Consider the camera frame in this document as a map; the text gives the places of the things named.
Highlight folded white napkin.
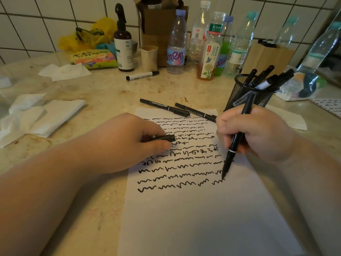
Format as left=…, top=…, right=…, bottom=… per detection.
left=28, top=99, right=86, bottom=138

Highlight orange tea bottle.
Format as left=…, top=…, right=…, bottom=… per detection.
left=196, top=12, right=226, bottom=81

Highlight open cardboard box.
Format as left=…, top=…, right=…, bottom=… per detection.
left=132, top=0, right=189, bottom=68

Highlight black mesh pen holder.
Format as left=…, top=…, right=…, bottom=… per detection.
left=223, top=74, right=280, bottom=112

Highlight person's left hand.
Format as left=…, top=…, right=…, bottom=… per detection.
left=76, top=112, right=173, bottom=176

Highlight clear bottle purple cap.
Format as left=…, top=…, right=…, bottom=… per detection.
left=166, top=9, right=188, bottom=75

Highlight water bottle teal cap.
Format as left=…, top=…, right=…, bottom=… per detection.
left=225, top=12, right=259, bottom=78
left=297, top=21, right=341, bottom=74
left=274, top=16, right=299, bottom=48

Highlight white paper sheet fine scribbles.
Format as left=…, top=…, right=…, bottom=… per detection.
left=117, top=108, right=305, bottom=256

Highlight crumpled white tissue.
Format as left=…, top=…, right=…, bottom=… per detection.
left=0, top=93, right=46, bottom=148

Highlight black pen cap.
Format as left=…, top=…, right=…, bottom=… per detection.
left=149, top=134, right=176, bottom=143

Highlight clear bottle white cap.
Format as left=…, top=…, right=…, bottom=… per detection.
left=186, top=0, right=211, bottom=72

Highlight small cardboard box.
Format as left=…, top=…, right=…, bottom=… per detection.
left=241, top=39, right=296, bottom=76

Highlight green soda bottle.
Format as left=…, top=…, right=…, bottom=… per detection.
left=214, top=16, right=234, bottom=77

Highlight flat white tissue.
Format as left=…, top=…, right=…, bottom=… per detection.
left=38, top=63, right=92, bottom=82

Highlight brown spray bottle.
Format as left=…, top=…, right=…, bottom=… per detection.
left=114, top=3, right=135, bottom=72

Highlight person's right forearm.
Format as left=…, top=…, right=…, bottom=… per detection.
left=277, top=135, right=341, bottom=256

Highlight small white paper piece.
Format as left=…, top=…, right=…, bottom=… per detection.
left=265, top=105, right=308, bottom=131

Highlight person's right hand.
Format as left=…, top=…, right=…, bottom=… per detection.
left=215, top=104, right=302, bottom=165

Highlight person's left forearm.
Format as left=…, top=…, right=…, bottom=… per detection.
left=0, top=141, right=91, bottom=256

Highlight colourful snack packet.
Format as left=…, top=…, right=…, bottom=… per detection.
left=70, top=49, right=118, bottom=70

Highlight zigzag scribbled paper sheet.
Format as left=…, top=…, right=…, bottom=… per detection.
left=309, top=98, right=341, bottom=118

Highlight beige cup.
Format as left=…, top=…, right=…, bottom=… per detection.
left=140, top=45, right=159, bottom=73

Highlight yellow plastic bag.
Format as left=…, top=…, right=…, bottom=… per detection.
left=58, top=17, right=118, bottom=52

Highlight clear plastic bag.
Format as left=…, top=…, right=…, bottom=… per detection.
left=276, top=71, right=328, bottom=101

